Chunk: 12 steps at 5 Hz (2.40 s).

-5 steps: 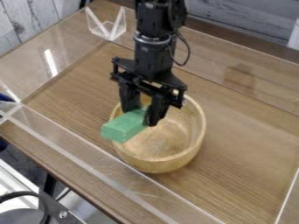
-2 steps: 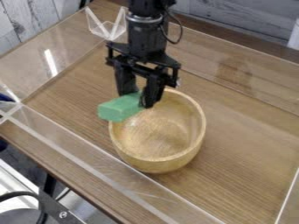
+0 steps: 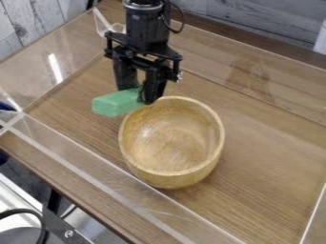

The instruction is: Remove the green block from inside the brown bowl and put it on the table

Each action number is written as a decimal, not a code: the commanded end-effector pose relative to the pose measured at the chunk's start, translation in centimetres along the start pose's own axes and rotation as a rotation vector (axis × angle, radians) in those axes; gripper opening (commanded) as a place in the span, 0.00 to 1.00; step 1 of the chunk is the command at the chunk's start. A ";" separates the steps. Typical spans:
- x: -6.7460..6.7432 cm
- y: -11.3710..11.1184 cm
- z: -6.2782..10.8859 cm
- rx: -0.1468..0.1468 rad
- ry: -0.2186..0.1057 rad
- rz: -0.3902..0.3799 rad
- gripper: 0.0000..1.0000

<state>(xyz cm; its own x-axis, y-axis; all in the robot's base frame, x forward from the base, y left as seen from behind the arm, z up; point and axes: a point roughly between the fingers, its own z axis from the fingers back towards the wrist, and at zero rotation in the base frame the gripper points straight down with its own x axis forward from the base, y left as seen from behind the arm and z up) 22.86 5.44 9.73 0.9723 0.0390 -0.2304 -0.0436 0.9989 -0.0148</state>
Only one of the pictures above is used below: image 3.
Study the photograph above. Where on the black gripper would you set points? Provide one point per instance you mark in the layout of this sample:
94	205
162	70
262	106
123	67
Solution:
142	49

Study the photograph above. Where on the green rectangular block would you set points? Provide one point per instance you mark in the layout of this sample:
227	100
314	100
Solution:
116	103

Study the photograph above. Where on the brown wooden bowl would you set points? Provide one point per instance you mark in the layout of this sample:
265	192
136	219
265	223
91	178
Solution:
172	141

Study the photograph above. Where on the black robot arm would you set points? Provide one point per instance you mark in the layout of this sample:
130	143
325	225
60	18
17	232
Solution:
144	61

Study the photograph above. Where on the clear acrylic corner bracket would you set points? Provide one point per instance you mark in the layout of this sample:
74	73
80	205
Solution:
103	25

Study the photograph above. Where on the clear acrylic front wall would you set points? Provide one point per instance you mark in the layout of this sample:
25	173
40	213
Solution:
142	214

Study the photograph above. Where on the black metal mount plate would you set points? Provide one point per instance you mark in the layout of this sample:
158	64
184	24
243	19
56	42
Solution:
59	231

